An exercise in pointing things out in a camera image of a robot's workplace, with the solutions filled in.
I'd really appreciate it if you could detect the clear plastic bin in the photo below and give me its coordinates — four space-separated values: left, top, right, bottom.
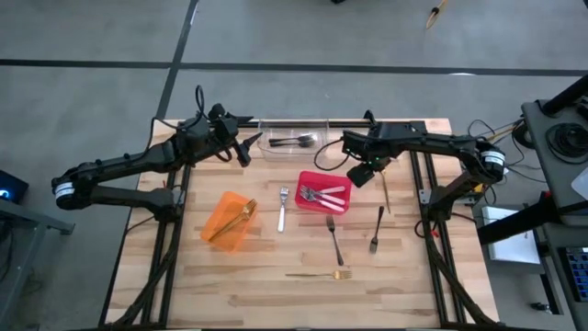
256 118 331 162

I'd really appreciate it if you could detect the white paper box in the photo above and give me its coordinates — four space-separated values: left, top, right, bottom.
481 205 542 266

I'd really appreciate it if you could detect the white-handled silver fork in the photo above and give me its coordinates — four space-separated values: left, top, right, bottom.
299 190 345 213
311 185 347 197
300 184 347 207
277 186 290 234

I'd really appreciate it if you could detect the black fork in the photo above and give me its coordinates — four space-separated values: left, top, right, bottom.
324 213 345 268
368 203 384 255
269 137 318 149
268 132 314 143

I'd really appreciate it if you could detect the black control keypad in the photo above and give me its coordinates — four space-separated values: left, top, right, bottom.
563 245 588 303

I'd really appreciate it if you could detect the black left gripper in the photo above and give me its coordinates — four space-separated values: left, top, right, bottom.
206 103 264 168

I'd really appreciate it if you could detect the grey metal desk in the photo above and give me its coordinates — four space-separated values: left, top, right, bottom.
0 197 76 331

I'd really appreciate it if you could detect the grey equipment cart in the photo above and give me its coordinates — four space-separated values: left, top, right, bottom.
477 75 588 331

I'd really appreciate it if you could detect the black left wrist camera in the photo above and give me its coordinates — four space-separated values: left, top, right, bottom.
220 117 241 144

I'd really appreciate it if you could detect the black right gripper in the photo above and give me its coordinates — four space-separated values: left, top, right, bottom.
342 122 403 167

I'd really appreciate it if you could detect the coiled black cable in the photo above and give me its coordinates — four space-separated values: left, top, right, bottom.
545 122 588 166

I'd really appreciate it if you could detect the black metal table frame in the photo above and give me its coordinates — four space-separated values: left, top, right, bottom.
98 118 495 331

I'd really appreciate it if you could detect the black computer with blue light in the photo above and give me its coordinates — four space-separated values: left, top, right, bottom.
0 168 29 207

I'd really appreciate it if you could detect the black metal post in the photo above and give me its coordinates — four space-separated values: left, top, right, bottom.
540 75 588 117

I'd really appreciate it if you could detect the orange translucent plastic bin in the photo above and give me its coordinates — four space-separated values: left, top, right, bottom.
199 190 258 254

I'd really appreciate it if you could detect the red plastic bin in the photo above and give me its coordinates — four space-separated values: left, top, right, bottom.
294 169 354 216

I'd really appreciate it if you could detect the yellow hanging cord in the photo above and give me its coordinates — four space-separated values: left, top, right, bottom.
424 0 450 30

